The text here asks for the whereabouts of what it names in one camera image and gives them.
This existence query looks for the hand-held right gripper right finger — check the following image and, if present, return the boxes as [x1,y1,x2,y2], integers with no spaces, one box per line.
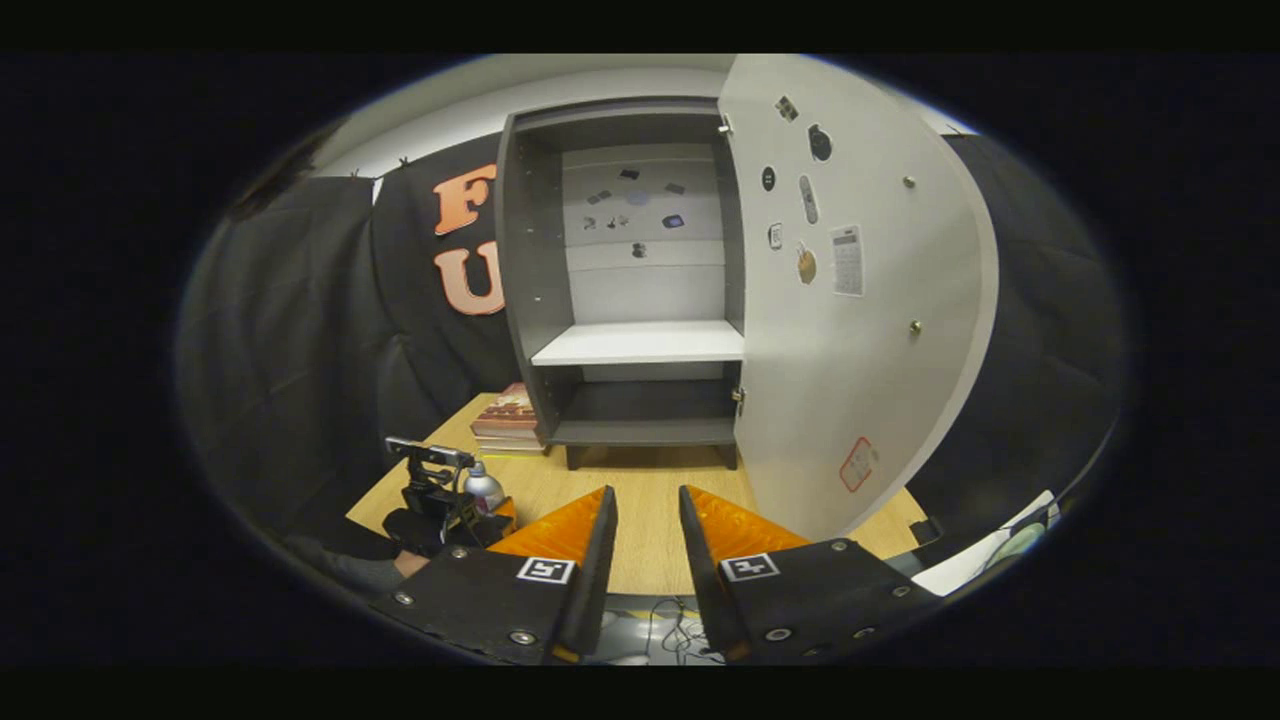
[680,486,941,663]

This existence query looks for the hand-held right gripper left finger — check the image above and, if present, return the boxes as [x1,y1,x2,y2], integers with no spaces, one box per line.
[370,486,619,666]

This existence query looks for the silver bottle with pink label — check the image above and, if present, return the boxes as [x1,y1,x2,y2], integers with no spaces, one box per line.
[462,462,506,518]

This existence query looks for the grey cabinet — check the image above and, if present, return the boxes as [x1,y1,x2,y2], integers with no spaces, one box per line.
[495,97,749,471]

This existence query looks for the white cabinet door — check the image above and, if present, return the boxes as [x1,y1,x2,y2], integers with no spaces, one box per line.
[718,55,1001,543]

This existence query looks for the white cabinet shelf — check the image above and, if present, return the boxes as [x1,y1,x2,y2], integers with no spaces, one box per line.
[530,320,746,367]

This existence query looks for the brown cover book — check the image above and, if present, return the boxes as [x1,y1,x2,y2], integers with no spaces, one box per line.
[472,382,541,437]

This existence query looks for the black backdrop cloth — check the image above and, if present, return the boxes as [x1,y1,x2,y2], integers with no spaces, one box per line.
[175,130,1131,563]

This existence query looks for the thin dark cables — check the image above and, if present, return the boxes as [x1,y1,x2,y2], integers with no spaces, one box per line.
[640,597,723,664]

